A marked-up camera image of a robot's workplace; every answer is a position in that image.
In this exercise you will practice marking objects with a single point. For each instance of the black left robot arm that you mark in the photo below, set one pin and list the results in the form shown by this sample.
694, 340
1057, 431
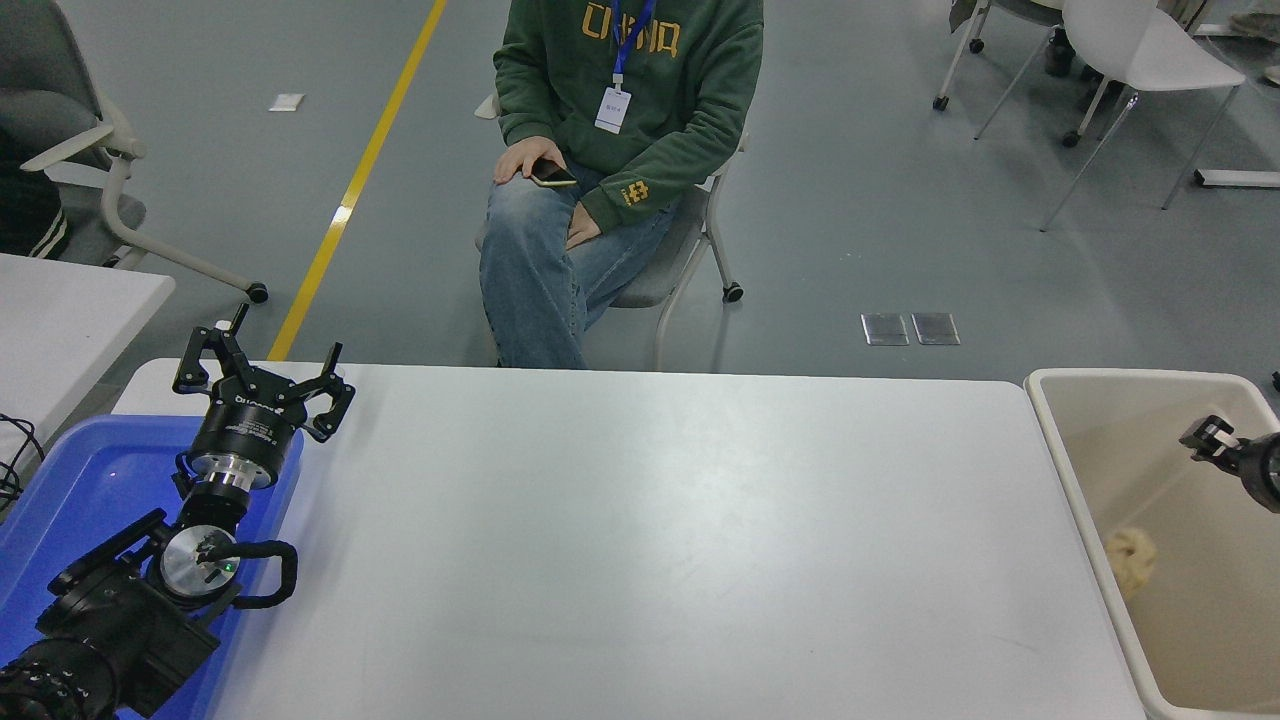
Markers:
120, 630

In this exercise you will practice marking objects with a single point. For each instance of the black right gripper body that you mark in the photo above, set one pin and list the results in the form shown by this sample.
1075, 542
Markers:
1265, 470

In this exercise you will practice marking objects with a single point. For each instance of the white table foot bar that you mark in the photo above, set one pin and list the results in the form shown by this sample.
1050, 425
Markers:
1240, 179

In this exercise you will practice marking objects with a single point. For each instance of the person's right hand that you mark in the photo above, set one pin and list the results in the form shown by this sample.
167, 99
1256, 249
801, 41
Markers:
529, 152

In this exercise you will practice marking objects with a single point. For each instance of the person's left hand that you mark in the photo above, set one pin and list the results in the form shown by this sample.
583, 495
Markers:
584, 225

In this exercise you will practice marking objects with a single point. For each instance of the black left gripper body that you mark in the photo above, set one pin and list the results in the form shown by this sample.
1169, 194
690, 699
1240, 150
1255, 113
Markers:
245, 428

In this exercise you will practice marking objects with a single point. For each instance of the dark phone with gold edge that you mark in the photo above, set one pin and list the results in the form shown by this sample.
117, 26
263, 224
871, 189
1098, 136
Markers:
556, 177

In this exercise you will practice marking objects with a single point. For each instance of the tan paper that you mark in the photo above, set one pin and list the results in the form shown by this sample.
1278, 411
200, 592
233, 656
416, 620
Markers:
1132, 560

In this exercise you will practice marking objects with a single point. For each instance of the grey chair with white frame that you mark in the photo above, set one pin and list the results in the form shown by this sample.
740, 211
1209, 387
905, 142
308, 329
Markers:
650, 270

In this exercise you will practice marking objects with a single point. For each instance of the white plastic chair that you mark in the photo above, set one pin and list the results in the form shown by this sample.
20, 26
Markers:
1140, 40

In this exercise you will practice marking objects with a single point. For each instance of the metal floor plate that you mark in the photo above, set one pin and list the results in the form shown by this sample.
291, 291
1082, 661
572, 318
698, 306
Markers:
885, 329
936, 328

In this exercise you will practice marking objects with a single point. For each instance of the white side table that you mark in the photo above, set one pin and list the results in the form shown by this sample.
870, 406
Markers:
60, 330

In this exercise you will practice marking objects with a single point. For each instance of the large pale bin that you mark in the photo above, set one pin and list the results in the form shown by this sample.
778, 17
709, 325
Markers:
1200, 640

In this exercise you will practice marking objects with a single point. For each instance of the white paper sheet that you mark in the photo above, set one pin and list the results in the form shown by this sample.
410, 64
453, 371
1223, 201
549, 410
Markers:
286, 101

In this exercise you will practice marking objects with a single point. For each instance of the white-legged caster chair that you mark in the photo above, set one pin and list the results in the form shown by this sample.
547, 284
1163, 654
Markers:
940, 102

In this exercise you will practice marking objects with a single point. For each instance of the blue plastic tray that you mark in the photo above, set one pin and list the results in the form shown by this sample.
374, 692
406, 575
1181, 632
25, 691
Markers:
90, 480

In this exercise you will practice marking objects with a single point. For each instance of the grey office chair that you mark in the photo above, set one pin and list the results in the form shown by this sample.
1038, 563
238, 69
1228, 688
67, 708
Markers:
40, 70

